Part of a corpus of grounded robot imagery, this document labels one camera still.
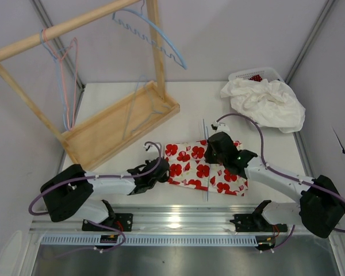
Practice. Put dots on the white laundry basket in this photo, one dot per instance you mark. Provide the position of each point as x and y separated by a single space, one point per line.
261 98

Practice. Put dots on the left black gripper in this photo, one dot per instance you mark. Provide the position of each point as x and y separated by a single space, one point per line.
162 168

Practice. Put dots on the white slotted cable duct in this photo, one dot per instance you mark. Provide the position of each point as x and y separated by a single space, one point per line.
156 240

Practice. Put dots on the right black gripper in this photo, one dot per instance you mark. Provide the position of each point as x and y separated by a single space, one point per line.
214 148

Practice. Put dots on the white crumpled cloth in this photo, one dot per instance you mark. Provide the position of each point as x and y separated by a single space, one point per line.
295 113

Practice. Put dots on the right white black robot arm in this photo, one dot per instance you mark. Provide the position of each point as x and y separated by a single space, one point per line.
316 203

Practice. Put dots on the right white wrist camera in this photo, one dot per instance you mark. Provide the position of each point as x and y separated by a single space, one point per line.
220 127

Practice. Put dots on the aluminium mounting rail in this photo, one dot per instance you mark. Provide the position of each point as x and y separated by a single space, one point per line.
176 220

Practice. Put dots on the red poppy print skirt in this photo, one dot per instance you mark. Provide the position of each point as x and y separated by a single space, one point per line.
189 169

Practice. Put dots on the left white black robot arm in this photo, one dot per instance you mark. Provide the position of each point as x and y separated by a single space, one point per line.
77 193

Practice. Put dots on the wooden clothes rack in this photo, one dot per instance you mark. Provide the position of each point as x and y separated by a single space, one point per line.
99 138

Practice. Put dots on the red dotted garment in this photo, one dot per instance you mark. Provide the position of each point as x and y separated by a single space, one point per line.
256 78

